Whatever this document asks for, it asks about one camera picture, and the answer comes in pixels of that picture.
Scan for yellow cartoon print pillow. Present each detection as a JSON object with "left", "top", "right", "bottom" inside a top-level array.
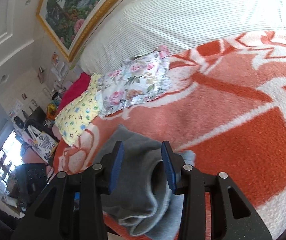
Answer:
[{"left": 55, "top": 74, "right": 102, "bottom": 146}]

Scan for grey sweat pants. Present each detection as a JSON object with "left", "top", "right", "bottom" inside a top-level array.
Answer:
[{"left": 95, "top": 125, "right": 184, "bottom": 239}]

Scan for gold framed landscape painting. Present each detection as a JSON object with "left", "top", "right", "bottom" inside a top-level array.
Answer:
[{"left": 36, "top": 0, "right": 121, "bottom": 62}]

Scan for striped white headboard cushion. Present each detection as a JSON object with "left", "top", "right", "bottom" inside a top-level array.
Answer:
[{"left": 79, "top": 0, "right": 286, "bottom": 74}]

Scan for orange white patterned blanket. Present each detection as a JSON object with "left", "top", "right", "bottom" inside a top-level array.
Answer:
[{"left": 54, "top": 30, "right": 286, "bottom": 239}]

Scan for red pillow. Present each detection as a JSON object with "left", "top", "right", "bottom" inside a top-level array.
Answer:
[{"left": 58, "top": 73, "right": 91, "bottom": 113}]

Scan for floral print pillow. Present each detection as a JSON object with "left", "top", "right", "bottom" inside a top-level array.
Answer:
[{"left": 97, "top": 46, "right": 171, "bottom": 117}]

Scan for printed white tote bag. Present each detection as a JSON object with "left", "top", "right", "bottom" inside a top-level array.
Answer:
[{"left": 22, "top": 125, "right": 59, "bottom": 163}]

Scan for black device with dials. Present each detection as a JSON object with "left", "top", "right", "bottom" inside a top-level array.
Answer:
[{"left": 15, "top": 163, "right": 47, "bottom": 203}]

